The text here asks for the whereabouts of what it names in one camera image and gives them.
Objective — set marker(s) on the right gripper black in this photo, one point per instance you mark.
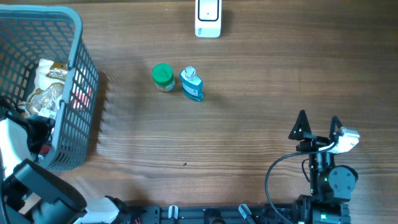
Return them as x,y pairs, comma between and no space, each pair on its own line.
313,142

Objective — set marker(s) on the blue mouthwash bottle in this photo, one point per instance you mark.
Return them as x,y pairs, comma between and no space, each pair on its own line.
192,84

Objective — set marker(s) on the green lid jar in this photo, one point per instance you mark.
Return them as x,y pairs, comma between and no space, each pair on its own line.
163,77

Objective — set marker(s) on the red black snack pouch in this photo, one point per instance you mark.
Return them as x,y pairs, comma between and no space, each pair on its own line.
82,98

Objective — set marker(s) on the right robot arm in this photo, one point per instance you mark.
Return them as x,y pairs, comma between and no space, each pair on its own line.
331,186

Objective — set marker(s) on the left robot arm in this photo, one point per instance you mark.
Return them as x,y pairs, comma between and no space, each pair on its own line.
32,194

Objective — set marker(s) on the white barcode scanner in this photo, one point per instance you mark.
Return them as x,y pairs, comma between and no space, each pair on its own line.
208,15

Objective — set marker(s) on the beige snack bag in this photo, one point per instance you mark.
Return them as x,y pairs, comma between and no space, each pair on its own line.
49,83

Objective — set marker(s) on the grey plastic mesh basket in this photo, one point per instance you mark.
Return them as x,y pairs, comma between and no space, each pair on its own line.
31,33

